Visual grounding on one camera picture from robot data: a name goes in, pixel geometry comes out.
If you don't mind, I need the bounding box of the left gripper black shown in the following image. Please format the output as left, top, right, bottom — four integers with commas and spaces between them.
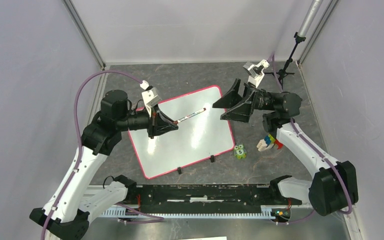
116, 103, 179, 139

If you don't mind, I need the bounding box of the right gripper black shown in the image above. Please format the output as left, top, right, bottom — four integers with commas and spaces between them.
212, 78, 277, 123

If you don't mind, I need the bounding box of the white whiteboard marker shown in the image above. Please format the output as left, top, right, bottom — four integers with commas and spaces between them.
173, 107, 207, 125

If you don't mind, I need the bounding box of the whiteboard with pink frame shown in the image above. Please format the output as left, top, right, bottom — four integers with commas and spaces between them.
128, 85, 235, 179

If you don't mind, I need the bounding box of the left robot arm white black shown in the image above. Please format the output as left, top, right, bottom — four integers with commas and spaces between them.
29, 87, 178, 240

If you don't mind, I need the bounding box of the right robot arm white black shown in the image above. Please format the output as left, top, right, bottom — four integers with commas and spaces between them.
212, 79, 359, 216

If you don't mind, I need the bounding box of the green owl toy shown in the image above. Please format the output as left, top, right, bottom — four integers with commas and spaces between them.
233, 143, 247, 159

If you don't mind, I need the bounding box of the colourful toy brick stack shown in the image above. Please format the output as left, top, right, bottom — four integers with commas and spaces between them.
256, 134, 284, 152

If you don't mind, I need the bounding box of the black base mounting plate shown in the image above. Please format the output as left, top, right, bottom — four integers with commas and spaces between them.
122, 184, 302, 214

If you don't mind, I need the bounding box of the grey metal pole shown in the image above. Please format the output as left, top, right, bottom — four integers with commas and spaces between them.
297, 0, 323, 38

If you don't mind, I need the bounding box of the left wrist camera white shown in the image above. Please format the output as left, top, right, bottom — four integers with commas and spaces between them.
139, 80, 162, 117

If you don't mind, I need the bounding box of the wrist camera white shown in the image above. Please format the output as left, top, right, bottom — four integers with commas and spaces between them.
139, 80, 162, 117
242, 59, 270, 88

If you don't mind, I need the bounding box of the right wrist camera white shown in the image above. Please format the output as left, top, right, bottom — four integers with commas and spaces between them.
242, 59, 270, 88

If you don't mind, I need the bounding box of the black camera tripod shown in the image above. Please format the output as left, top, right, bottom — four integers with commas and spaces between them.
268, 31, 306, 92

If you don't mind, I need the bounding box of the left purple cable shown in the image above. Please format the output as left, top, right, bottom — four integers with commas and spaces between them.
40, 70, 165, 240

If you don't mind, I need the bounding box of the grey slotted cable duct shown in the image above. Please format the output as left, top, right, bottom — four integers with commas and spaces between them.
99, 206, 292, 220

